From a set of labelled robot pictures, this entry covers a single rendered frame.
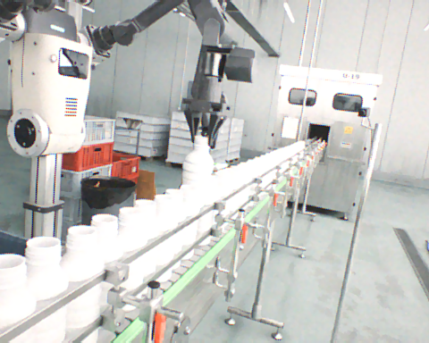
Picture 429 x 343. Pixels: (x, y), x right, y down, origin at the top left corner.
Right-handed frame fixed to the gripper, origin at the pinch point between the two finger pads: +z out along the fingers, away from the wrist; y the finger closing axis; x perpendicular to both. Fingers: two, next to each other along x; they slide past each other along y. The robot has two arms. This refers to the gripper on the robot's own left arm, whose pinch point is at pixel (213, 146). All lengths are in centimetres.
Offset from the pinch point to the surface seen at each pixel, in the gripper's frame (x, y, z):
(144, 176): 178, 239, 15
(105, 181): 147, 124, 9
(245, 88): 201, 961, -161
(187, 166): -17, -69, 4
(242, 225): -25, -61, 21
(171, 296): -17, -87, 26
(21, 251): 31, -75, 17
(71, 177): 169, 107, -1
